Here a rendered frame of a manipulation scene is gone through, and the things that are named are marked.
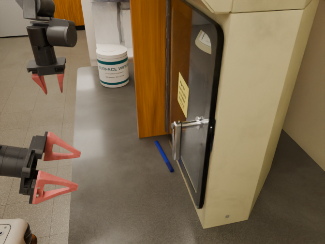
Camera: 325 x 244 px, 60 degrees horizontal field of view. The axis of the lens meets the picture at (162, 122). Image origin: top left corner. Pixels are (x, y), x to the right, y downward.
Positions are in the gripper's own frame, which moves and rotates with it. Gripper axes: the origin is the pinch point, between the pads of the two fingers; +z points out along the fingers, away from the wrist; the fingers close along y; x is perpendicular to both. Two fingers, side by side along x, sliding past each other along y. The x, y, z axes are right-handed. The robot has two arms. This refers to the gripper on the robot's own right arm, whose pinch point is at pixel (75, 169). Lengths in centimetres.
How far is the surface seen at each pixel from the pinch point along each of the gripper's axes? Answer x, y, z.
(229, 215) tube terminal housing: 1.3, -7.3, 34.7
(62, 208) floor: 115, 86, 7
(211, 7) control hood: -38.0, -7.6, 11.1
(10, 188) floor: 128, 110, -29
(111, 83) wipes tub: 11, 67, 12
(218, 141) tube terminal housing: -17.7, -7.5, 22.2
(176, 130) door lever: -15.7, -3.3, 15.9
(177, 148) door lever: -11.8, -3.3, 17.6
